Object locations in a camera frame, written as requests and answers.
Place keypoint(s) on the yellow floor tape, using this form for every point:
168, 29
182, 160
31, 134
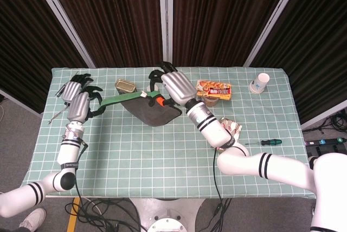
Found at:
72, 221

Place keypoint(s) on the green luncheon meat tin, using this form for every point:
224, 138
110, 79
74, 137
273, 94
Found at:
124, 85

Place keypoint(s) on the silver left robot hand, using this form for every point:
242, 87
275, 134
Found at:
78, 107

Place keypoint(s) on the dark brown partition panel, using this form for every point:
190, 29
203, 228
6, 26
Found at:
320, 39
114, 12
21, 39
222, 12

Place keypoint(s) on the white paper cup blue flower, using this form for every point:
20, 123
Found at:
259, 83

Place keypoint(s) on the white shoe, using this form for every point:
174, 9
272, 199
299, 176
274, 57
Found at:
33, 218

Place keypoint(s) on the black power strip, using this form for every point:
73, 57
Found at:
325, 142

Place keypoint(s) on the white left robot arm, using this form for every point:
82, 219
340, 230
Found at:
67, 153

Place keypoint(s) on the yellow curry box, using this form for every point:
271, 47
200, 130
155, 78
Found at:
214, 89

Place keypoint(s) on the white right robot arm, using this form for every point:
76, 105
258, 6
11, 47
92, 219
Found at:
214, 131

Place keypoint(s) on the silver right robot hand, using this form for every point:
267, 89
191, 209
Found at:
179, 88

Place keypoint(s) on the green checked tablecloth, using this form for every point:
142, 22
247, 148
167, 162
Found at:
151, 156

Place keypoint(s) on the dark green bag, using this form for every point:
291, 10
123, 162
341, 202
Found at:
151, 112

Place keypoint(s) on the white partition post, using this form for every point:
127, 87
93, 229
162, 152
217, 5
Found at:
166, 12
67, 26
272, 26

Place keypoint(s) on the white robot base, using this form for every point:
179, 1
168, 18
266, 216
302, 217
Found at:
168, 224

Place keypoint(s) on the gold foil snack bag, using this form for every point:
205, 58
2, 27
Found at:
233, 127

